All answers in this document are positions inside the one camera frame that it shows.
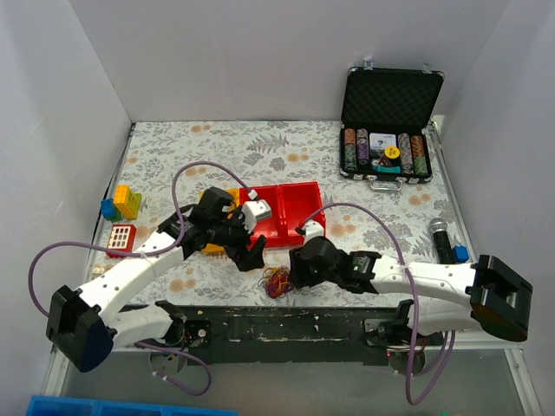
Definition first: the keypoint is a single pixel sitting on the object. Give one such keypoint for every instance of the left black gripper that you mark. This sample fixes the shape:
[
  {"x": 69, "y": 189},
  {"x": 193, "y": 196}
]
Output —
[{"x": 237, "y": 244}]

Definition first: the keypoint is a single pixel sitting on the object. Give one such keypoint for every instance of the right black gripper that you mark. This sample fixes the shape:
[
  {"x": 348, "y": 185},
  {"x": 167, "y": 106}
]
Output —
[{"x": 301, "y": 272}]

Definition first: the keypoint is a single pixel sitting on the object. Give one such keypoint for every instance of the colourful wire ball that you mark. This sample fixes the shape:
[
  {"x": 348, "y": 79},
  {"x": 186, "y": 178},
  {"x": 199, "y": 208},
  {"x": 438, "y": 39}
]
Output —
[{"x": 275, "y": 282}]

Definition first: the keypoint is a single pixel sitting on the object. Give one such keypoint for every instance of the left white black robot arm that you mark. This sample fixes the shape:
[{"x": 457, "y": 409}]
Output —
[{"x": 87, "y": 323}]

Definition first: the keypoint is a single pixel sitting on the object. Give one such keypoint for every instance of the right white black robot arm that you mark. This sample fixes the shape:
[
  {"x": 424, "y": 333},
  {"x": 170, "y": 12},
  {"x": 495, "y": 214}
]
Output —
[{"x": 487, "y": 294}]

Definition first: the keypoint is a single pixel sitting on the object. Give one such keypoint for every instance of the black microphone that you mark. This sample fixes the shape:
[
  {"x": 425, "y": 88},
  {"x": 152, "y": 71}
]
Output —
[{"x": 438, "y": 230}]

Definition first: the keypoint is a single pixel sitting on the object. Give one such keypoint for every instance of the yellow round dealer button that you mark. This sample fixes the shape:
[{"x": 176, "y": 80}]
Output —
[{"x": 392, "y": 152}]

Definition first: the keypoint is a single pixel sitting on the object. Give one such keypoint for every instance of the red white toy block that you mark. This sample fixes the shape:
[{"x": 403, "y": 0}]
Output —
[{"x": 121, "y": 240}]

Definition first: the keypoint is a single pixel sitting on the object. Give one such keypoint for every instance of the white card deck box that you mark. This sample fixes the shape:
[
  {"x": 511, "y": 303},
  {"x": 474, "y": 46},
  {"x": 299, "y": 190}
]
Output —
[{"x": 380, "y": 141}]

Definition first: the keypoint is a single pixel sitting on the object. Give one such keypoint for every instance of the yellow green toy block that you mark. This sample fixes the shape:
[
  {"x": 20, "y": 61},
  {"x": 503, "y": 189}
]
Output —
[{"x": 127, "y": 202}]

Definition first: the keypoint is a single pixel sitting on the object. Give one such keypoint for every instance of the black poker chip case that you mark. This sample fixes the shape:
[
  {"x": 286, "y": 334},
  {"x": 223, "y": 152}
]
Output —
[{"x": 387, "y": 100}]

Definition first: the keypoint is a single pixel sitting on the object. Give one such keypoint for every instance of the small blue toy block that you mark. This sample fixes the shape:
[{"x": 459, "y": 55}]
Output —
[{"x": 461, "y": 254}]

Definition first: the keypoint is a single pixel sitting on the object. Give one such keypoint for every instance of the blue green toy block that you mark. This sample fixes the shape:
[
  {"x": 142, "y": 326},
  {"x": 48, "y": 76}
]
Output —
[{"x": 109, "y": 211}]

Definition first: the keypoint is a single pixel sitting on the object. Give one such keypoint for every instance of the blue plastic tray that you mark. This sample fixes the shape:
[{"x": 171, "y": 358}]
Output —
[{"x": 52, "y": 405}]

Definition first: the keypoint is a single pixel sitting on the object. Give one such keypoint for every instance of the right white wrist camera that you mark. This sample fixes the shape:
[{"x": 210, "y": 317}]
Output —
[{"x": 312, "y": 229}]

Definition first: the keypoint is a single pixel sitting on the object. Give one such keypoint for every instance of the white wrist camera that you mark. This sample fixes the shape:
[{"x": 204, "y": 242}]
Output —
[
  {"x": 312, "y": 229},
  {"x": 255, "y": 211}
]

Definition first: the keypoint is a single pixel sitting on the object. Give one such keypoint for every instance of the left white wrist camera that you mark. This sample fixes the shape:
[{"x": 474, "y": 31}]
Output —
[{"x": 255, "y": 211}]

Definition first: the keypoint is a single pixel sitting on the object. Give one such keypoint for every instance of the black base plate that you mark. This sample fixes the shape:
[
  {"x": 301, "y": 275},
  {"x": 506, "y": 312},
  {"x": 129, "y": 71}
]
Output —
[{"x": 231, "y": 335}]

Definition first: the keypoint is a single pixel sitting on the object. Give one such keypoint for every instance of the aluminium frame rail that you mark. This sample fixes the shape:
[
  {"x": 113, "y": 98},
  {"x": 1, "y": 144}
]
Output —
[{"x": 58, "y": 369}]

